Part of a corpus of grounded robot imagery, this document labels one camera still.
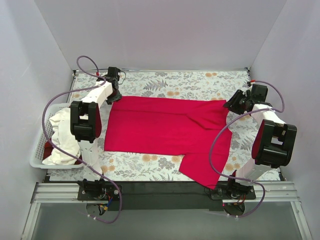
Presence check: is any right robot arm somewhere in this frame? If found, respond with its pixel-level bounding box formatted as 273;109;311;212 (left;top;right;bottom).
223;81;297;199

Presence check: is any white plastic laundry basket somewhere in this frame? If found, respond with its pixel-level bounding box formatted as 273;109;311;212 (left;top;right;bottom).
29;103;83;170

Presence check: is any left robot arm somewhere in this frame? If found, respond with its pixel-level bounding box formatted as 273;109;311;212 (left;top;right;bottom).
70;66;122;182

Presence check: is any white t shirt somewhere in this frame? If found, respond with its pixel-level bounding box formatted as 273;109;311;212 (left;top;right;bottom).
42;107;81;166

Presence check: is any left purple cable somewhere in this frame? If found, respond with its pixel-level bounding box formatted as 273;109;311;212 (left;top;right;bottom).
41;55;124;224

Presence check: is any aluminium frame rail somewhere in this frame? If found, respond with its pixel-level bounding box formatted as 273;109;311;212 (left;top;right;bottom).
28;181;312;240

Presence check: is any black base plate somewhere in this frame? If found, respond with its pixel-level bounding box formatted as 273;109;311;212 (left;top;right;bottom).
77;179;256;211

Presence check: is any purple cable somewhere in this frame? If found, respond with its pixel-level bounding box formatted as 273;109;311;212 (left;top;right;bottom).
41;55;124;224
208;80;285;219

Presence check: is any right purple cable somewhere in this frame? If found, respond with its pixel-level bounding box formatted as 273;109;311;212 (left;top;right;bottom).
208;80;285;219

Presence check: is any dark red t shirt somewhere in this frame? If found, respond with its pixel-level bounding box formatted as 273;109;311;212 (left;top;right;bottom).
42;141;85;169

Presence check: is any floral patterned table mat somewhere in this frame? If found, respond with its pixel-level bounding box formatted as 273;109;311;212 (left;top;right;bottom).
48;70;281;182

